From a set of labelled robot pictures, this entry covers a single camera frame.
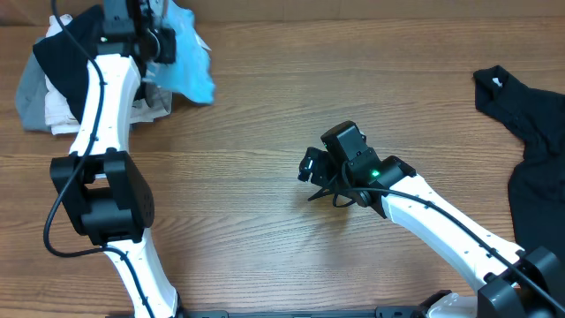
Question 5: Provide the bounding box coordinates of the black shirt on right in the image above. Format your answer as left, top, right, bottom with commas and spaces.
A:
473, 65, 564, 261

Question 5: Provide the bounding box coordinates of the light blue t-shirt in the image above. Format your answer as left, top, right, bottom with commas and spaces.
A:
143, 1, 215, 104

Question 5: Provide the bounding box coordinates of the folded black shirt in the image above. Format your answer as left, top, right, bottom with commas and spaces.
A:
33, 4, 104, 122

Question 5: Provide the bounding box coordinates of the folded grey garment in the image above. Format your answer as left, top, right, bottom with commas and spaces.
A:
15, 53, 51, 133

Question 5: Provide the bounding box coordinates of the folded beige shirt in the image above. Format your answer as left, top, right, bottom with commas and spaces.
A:
44, 13, 173, 136

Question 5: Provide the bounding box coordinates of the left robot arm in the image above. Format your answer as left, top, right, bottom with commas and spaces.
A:
43, 0, 185, 317

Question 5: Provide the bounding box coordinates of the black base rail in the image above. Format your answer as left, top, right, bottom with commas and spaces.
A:
105, 305, 433, 318

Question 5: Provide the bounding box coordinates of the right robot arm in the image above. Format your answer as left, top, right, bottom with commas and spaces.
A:
298, 121, 564, 318

